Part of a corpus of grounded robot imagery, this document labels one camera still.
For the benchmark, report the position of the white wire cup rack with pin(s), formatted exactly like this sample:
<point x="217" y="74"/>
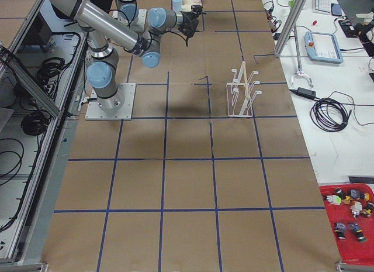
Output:
<point x="241" y="92"/>

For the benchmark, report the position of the light blue cup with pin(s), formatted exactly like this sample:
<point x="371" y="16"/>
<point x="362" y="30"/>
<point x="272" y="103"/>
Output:
<point x="177" y="5"/>

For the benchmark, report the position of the grabber reach tool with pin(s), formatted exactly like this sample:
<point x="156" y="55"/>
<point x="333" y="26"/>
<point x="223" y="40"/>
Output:
<point x="299" y="73"/>

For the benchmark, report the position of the aluminium frame post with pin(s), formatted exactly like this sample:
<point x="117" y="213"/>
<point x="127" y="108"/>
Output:
<point x="288" y="26"/>

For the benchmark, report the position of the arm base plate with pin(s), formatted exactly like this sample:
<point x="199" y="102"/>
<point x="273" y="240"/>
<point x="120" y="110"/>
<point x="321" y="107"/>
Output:
<point x="118" y="107"/>
<point x="138" y="24"/>

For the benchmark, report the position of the blue teach pendant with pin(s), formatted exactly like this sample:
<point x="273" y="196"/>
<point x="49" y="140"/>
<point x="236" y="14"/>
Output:
<point x="323" y="47"/>

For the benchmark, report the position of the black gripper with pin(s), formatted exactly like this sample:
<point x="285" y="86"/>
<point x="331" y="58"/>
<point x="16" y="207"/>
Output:
<point x="187" y="21"/>

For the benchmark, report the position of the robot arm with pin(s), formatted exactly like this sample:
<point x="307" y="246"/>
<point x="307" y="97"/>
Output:
<point x="100" y="26"/>
<point x="153" y="23"/>

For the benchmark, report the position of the red parts tray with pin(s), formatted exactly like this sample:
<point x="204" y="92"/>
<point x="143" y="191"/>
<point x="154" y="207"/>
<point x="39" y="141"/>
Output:
<point x="350" y="211"/>

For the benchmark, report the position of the white keyboard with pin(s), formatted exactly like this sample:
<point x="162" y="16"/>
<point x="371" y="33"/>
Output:
<point x="322" y="6"/>

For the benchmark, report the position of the black power adapter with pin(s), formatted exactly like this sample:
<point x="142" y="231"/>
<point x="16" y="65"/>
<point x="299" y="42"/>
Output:
<point x="306" y="93"/>

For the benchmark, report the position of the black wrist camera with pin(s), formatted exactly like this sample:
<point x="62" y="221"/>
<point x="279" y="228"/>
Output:
<point x="197" y="10"/>

